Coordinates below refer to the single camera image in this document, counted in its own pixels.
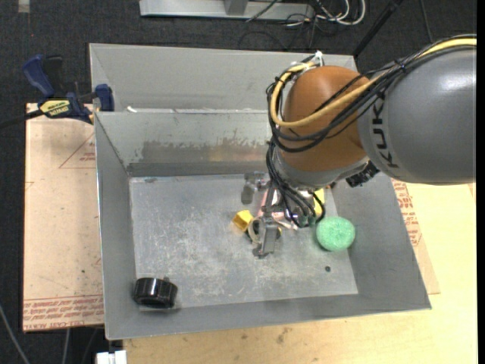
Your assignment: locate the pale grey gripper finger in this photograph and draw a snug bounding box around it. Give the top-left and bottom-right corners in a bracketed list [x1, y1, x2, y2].
[252, 219, 282, 259]
[240, 171, 268, 205]

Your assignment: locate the yellow block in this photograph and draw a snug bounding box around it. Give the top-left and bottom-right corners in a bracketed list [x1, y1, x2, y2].
[231, 209, 255, 232]

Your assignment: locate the green foam ball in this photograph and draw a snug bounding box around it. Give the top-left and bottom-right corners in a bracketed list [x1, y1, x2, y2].
[315, 216, 357, 252]

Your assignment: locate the grey metal bin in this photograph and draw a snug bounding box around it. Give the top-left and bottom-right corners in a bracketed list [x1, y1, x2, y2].
[89, 42, 432, 341]

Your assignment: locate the brown cardboard board, red print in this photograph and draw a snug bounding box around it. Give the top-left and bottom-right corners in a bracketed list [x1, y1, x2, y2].
[22, 102, 441, 334]

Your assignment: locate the black ring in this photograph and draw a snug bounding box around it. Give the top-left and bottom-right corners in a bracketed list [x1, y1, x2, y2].
[132, 277, 179, 310]

